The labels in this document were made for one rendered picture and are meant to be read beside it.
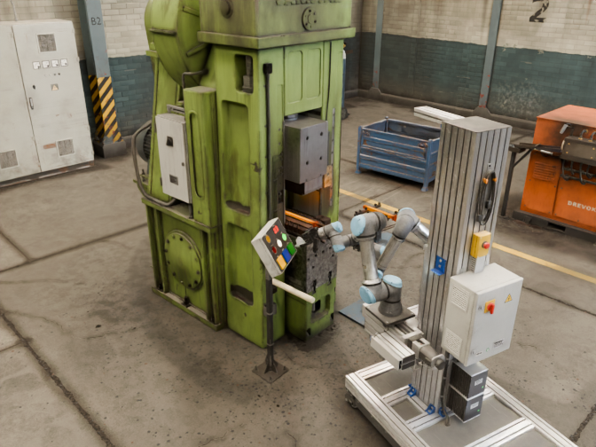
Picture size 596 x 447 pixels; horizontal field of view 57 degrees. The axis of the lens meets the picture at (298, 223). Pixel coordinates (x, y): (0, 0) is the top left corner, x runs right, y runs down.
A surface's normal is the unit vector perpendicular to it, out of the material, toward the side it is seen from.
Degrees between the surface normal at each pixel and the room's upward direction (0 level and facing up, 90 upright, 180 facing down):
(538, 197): 90
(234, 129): 89
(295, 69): 90
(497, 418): 0
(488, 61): 90
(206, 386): 0
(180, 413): 0
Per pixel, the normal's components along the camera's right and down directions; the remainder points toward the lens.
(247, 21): -0.67, 0.31
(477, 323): 0.48, 0.36
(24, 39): 0.70, 0.30
